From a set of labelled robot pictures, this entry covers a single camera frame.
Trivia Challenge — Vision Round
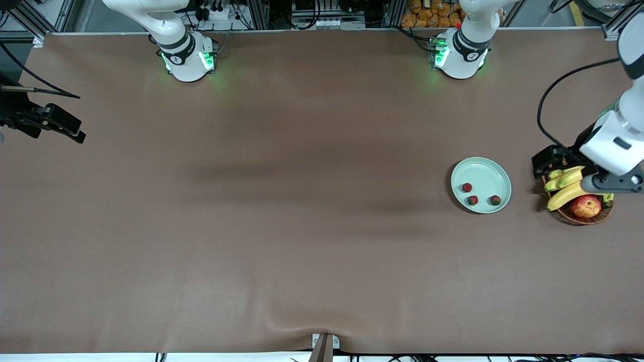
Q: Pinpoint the yellow banana bunch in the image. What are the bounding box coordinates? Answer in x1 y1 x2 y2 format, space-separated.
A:
544 166 615 212

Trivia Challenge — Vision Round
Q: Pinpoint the metal table clamp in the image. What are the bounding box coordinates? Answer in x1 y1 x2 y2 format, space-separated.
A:
308 333 341 362

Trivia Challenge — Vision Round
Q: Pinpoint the brown wicker basket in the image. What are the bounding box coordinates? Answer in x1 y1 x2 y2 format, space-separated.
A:
541 146 615 226

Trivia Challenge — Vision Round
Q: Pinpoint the brown table mat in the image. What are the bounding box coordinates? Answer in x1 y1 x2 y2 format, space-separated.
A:
0 28 644 355

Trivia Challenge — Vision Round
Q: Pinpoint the white socket strip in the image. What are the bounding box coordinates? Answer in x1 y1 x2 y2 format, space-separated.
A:
312 18 365 30

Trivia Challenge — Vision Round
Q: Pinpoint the aluminium frame corner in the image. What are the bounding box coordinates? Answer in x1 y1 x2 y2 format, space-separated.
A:
0 0 76 48
601 8 644 56

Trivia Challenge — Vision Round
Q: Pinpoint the white power strip with plugs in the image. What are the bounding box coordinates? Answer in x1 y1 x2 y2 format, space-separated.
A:
194 0 239 22

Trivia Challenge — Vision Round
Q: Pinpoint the pile of orange bread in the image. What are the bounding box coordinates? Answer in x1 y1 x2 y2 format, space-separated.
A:
401 0 466 28

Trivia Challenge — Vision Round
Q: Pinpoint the light green round plate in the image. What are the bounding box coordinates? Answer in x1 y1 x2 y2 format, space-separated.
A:
451 157 512 214

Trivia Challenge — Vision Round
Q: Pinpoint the red apple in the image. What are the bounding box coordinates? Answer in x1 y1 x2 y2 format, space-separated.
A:
570 195 603 219

